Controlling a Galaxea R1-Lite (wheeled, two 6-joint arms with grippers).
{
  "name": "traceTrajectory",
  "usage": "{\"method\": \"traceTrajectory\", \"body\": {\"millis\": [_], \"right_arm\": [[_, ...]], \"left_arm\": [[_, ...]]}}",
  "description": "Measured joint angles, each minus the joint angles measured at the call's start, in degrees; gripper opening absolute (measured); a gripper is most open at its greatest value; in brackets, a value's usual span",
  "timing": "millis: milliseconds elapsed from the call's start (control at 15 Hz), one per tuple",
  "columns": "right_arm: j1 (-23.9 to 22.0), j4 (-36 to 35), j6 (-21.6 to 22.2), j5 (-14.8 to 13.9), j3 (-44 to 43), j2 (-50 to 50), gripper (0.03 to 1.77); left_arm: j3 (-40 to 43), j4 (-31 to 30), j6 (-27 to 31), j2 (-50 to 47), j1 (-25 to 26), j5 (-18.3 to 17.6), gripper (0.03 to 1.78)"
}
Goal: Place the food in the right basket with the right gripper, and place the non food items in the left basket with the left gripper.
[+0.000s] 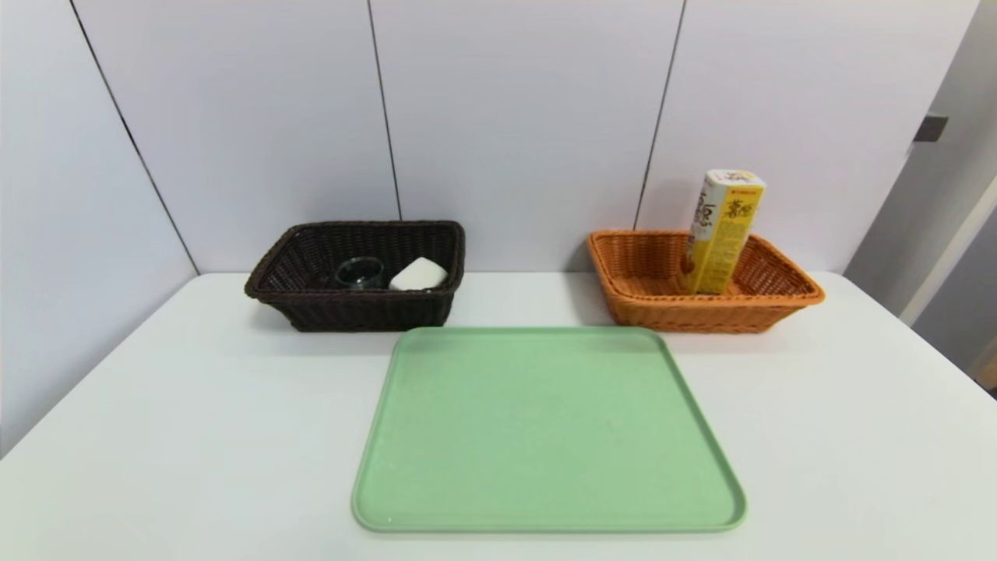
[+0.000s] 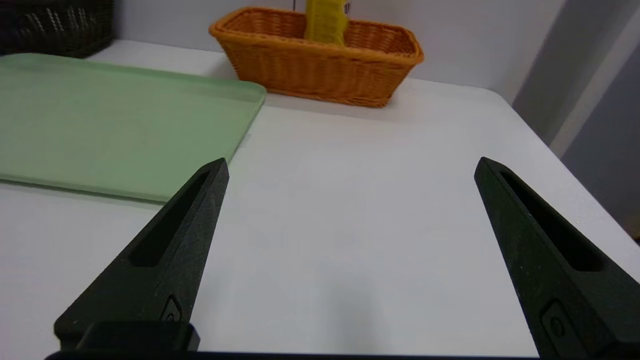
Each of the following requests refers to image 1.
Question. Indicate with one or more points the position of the white eraser block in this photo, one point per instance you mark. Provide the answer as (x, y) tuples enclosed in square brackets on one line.
[(418, 274)]

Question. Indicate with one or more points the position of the yellow snack box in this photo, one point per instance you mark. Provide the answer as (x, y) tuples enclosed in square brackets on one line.
[(720, 234)]

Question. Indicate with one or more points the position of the glass cup with black holder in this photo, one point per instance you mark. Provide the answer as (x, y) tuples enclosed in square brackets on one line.
[(359, 273)]

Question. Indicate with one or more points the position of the orange wicker basket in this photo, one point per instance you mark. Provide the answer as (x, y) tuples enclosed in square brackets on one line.
[(701, 312)]

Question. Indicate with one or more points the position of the dark brown wicker basket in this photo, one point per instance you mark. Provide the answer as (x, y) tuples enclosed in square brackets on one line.
[(350, 308)]

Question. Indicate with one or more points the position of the green plastic tray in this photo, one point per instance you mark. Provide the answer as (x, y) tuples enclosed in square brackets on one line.
[(545, 436)]

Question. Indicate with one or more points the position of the dark wall bracket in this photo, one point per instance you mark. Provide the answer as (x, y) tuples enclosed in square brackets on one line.
[(931, 128)]

